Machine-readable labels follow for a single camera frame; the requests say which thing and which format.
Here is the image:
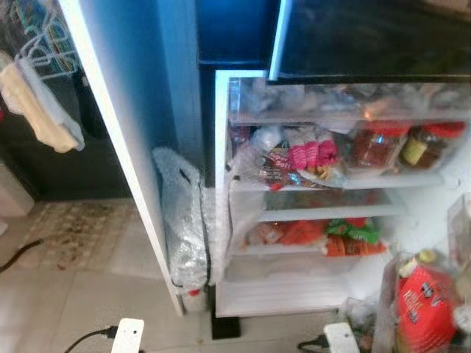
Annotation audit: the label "black fridge white interior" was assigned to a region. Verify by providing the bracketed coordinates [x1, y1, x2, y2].
[195, 0, 471, 340]

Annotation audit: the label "white knotted plastic bag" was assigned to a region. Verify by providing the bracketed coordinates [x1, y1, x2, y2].
[250, 125, 284, 153]

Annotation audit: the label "white side panel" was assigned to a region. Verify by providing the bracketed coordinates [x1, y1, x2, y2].
[59, 0, 203, 317]

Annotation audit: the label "pink label bottle pack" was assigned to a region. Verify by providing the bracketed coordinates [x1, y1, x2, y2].
[283, 126, 339, 171]

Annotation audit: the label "plain red lid jar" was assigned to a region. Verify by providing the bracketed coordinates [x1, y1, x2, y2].
[348, 121, 411, 171]

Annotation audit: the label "clear bubble wrap sheet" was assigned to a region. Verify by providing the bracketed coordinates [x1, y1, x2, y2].
[213, 143, 256, 274]

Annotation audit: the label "red lid jar yellow label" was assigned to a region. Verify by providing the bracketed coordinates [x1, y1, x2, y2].
[401, 121, 467, 170]

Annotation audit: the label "white wire hangers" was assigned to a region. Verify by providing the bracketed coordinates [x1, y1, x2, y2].
[13, 0, 80, 83]

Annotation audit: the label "black glossy freezer door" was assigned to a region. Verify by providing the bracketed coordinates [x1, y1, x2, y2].
[269, 0, 471, 82]

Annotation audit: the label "red pouch dark labels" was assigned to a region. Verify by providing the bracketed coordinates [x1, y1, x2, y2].
[396, 261, 462, 353]

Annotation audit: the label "clear freezer drawer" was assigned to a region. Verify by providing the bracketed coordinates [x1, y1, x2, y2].
[228, 76, 471, 124]

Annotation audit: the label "white crisper drawer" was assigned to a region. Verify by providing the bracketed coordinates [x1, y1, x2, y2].
[216, 254, 394, 318]

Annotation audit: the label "black floor cable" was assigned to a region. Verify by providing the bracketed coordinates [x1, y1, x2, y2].
[0, 238, 45, 274]

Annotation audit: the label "green packet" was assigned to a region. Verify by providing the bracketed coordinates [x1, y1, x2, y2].
[325, 218, 381, 244]

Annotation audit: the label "white fridge shelf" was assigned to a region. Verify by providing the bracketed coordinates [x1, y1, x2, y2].
[258, 202, 407, 223]
[230, 171, 447, 194]

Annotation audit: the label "orange carton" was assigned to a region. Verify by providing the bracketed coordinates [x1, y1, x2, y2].
[324, 235, 389, 257]

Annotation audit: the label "small orange white packet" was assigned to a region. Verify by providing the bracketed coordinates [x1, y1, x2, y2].
[254, 224, 281, 246]

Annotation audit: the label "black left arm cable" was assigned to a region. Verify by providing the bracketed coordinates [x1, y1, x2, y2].
[63, 326, 118, 353]

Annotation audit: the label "patterned floor mat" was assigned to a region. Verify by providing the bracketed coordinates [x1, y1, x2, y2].
[21, 199, 142, 271]

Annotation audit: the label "brown red snack bag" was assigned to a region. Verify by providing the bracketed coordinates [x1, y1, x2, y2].
[250, 143, 348, 190]

